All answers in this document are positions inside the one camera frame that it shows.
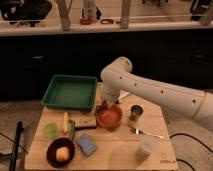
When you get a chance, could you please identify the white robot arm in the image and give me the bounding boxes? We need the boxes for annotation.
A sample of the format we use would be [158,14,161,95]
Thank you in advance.
[100,57,213,132]

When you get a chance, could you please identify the green plastic tray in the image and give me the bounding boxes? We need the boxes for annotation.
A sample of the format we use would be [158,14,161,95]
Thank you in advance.
[41,75,97,111]

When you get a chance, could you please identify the orange bowl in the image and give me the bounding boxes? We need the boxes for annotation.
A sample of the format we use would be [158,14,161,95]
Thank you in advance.
[96,105,123,128]

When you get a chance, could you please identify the dark metal cup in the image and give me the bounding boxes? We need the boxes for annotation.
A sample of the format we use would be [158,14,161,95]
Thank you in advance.
[130,105,143,121]

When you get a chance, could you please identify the wooden block brush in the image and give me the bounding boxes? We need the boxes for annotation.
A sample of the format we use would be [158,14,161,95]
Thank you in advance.
[75,117,97,130]

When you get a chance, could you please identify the metal fork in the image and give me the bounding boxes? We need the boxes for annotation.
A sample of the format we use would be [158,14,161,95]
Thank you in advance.
[131,128,164,139]

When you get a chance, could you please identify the yellow banana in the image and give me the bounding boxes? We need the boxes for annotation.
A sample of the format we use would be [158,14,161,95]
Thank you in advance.
[63,112,69,134]

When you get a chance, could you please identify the blue sponge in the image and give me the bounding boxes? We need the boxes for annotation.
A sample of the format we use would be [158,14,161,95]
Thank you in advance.
[76,133,97,156]

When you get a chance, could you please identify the translucent plastic cup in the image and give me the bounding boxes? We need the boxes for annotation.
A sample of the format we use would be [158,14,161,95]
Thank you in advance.
[138,136,158,157]

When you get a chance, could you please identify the small green lid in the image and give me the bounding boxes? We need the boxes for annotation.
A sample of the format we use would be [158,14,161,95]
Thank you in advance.
[43,123,58,140]

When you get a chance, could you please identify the yellow apple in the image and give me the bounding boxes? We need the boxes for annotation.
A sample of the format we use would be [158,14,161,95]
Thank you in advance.
[56,147,70,162]

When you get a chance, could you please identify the dark brown plate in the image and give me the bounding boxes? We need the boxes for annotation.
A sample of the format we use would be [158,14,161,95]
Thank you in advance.
[46,138,75,168]

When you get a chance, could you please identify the black pole stand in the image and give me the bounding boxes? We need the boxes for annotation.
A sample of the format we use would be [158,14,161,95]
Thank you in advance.
[9,121,23,171]

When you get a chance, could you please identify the black office chair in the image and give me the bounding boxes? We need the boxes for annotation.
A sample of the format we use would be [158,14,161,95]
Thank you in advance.
[0,0,52,27]

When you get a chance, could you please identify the green peeler handle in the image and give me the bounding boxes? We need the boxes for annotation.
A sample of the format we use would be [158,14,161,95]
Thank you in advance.
[68,121,75,140]

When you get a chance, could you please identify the black floor cable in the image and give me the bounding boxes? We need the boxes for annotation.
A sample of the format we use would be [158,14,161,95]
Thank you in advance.
[169,132,213,154]

